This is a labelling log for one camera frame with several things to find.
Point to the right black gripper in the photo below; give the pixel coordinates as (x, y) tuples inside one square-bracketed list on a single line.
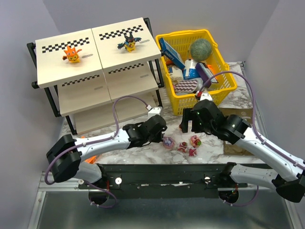
[(195, 121)]

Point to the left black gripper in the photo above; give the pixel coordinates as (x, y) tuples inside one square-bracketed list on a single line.
[(159, 134)]

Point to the purple bunny donut toy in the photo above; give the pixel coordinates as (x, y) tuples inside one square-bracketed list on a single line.
[(168, 142)]

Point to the black yellow bat toy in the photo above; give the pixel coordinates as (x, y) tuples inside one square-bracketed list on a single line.
[(129, 43)]

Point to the orange dragon toy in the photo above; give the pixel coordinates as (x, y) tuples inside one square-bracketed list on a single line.
[(71, 54)]

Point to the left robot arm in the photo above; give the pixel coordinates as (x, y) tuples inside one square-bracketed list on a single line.
[(67, 158)]

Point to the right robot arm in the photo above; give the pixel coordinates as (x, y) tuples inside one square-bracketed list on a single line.
[(286, 173)]

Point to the beige three-tier shelf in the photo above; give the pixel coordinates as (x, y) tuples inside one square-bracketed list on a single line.
[(105, 80)]

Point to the striped pink grey sponge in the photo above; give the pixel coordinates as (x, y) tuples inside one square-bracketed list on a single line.
[(187, 86)]

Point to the pink bear strawberry toy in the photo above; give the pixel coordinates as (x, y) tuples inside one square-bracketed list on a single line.
[(195, 141)]

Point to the red pink bear toy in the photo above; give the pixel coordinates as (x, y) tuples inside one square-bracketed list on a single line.
[(182, 147)]

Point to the small red pink toy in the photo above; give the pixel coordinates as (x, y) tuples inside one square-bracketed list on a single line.
[(192, 151)]

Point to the blue white pouch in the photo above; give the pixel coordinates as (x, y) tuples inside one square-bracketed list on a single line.
[(190, 71)]

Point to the cream paper roll pack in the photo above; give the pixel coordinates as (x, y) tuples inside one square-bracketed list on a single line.
[(175, 73)]

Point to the dark purple box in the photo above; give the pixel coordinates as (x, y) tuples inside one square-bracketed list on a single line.
[(205, 73)]

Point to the yellow plastic basket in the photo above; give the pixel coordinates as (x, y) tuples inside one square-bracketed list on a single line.
[(181, 41)]

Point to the brown coffee bag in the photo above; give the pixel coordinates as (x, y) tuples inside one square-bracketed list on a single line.
[(246, 114)]

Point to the green textured ball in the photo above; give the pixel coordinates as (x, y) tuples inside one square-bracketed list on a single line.
[(200, 50)]

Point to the blue Harry's box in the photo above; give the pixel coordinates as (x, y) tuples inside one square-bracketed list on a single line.
[(171, 53)]

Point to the orange Scrub Daddy box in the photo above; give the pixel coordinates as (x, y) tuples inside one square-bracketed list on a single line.
[(92, 159)]

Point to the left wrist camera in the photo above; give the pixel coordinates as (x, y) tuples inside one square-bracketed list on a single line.
[(154, 111)]

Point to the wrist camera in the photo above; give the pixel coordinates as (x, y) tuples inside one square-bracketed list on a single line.
[(200, 96), (154, 111)]

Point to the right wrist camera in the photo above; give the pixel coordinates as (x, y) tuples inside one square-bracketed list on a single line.
[(200, 96)]

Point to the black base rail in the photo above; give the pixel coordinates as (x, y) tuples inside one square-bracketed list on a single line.
[(166, 181)]

